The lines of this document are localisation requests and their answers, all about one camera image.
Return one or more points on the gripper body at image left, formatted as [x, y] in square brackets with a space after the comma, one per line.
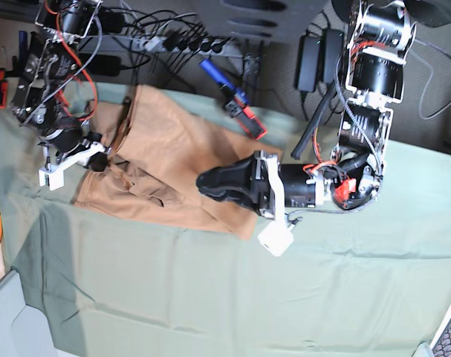
[65, 141]

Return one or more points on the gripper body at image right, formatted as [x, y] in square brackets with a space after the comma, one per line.
[303, 190]

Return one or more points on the tan T-shirt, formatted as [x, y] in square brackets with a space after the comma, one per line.
[158, 149]

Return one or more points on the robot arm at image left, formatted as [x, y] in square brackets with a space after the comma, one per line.
[53, 62]

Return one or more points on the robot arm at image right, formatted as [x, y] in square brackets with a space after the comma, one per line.
[368, 79]

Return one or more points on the blue orange bar clamp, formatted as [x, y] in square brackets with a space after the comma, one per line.
[236, 104]

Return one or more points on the black power adapter left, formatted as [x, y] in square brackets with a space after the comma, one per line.
[105, 65]

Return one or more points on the white power strip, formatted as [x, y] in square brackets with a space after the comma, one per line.
[203, 45]

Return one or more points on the green table cloth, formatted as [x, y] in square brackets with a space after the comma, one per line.
[372, 283]

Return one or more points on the white plastic bin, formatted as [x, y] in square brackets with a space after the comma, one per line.
[24, 330]

